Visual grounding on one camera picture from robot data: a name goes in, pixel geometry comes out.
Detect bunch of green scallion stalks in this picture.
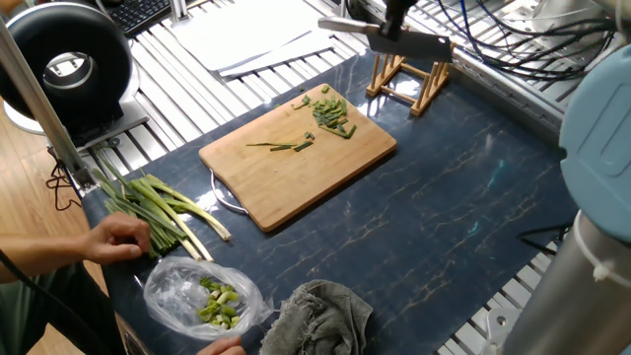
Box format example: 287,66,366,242
91,155,188,260

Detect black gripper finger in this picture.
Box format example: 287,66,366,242
399,0,419,24
378,0,403,42

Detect clear plastic bag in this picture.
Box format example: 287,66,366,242
143,255,274,341

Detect person's right hand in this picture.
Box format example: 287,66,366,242
196,335,246,355

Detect grey-green cloth rag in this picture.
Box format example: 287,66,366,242
259,279,375,355

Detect black ring light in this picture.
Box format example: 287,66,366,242
0,2,151,149

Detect wooden peg rack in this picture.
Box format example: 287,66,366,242
365,48,454,118

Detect white paper sheets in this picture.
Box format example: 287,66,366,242
170,0,356,80

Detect long green scallion leaves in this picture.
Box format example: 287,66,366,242
245,141,299,153

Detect wooden cutting board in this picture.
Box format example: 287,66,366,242
198,82,398,234

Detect steel cleaver knife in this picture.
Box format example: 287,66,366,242
317,16,454,64

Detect person's left hand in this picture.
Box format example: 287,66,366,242
80,211,152,266

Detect metal plate with holes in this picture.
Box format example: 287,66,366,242
500,0,617,50

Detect black computer keyboard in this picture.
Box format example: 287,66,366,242
101,0,174,38

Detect aluminium frame post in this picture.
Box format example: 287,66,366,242
0,19,98,193

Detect green trousers leg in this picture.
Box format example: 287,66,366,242
0,260,124,355

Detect person's left forearm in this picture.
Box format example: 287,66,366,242
0,231,93,285

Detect chopped scallion pieces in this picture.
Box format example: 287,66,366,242
273,84,358,153
196,276,242,330

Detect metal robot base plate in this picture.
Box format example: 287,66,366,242
480,308,522,355

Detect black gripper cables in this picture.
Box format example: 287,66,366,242
436,0,617,83

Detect long black cable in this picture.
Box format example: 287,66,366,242
0,248,113,355

